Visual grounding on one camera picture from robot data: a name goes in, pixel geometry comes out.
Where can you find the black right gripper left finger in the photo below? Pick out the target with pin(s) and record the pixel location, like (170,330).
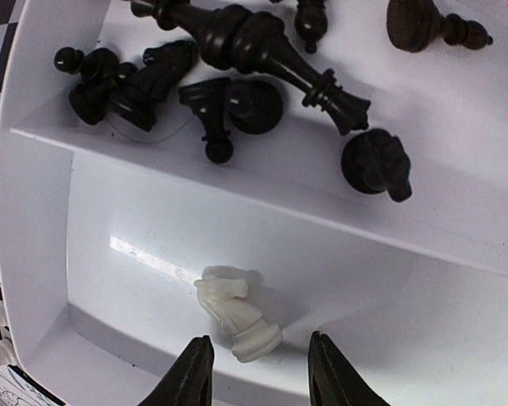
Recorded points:
(189,381)

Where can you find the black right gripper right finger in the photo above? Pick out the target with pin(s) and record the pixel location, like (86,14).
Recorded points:
(332,378)

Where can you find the white plastic tray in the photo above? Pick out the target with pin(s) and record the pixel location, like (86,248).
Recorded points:
(103,235)

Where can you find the black chess pieces pile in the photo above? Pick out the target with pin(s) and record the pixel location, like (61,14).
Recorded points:
(217,72)

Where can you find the white knight in tray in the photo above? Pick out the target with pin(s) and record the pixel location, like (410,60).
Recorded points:
(225,300)

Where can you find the black pawn apart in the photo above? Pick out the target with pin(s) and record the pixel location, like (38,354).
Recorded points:
(311,23)

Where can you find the black piece far apart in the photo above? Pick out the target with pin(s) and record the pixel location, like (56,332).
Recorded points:
(413,25)

